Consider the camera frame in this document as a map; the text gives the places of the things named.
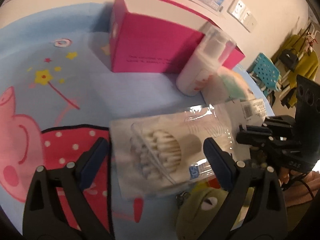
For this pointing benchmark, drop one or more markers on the blue cartoon pig tablecloth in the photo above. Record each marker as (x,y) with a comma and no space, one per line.
(56,76)

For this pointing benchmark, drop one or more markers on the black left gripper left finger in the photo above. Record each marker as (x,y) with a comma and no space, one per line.
(56,207)

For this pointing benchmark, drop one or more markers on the white wall socket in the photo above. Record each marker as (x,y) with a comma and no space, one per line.
(237,9)
(249,22)

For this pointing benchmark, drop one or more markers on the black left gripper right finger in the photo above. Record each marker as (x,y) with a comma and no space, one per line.
(266,216)

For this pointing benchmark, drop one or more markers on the yellow garment on rack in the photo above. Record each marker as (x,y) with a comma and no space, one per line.
(307,67)

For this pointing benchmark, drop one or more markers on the cotton swabs plastic bag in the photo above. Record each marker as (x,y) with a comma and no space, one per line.
(160,154)

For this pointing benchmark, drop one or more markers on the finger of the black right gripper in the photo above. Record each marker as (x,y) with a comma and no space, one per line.
(279,122)
(266,138)

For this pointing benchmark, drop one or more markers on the green frog plush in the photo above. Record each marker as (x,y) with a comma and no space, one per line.
(198,207)

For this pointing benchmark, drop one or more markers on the white pump lotion bottle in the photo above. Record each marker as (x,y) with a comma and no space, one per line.
(209,55)

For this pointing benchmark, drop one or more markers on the teal perforated plastic chair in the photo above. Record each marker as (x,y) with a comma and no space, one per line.
(265,74)

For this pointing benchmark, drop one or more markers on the pastel tissue pack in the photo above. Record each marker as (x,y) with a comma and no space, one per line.
(226,85)

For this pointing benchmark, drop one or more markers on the black handbag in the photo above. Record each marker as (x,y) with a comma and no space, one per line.
(289,58)

